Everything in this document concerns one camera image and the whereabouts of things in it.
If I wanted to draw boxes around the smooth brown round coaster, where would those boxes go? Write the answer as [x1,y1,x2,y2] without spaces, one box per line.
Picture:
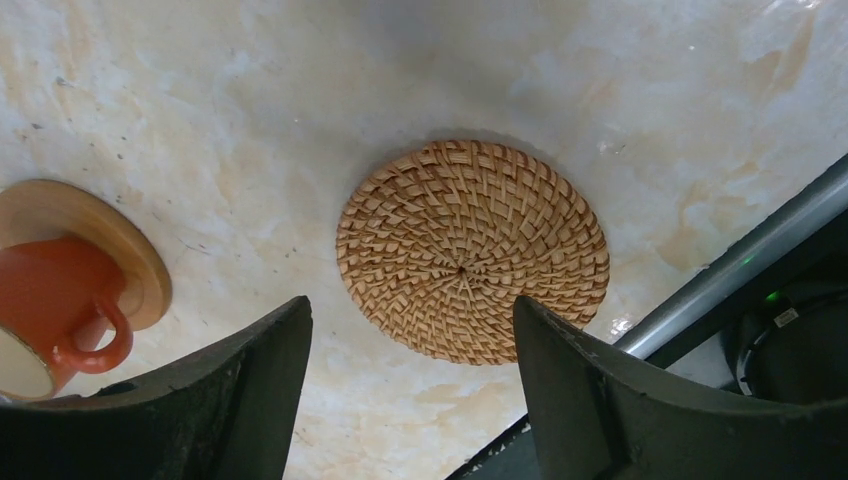
[1,179,173,331]

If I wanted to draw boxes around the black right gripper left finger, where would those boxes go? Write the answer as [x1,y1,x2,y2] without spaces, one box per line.
[1,296,313,479]

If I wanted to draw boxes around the brown cup with red handle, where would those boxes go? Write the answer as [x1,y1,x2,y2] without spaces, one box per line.
[1,237,133,401]

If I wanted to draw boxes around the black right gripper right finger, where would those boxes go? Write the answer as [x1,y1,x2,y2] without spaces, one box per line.
[513,296,847,479]

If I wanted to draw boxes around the ribbed brown round coaster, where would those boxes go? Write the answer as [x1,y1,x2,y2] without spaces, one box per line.
[335,140,610,366]

